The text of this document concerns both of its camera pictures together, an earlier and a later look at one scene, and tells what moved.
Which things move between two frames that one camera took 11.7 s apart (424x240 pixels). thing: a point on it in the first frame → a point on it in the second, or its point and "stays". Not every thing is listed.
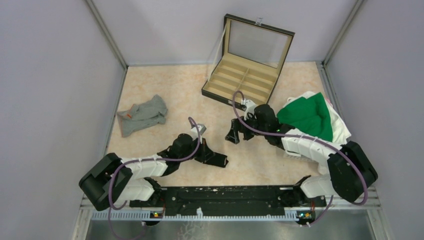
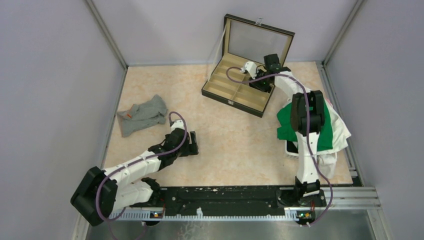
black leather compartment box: [254, 54] stays
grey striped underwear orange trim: [136, 117] stays
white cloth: [340, 132] stays
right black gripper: [233, 135] → [254, 82]
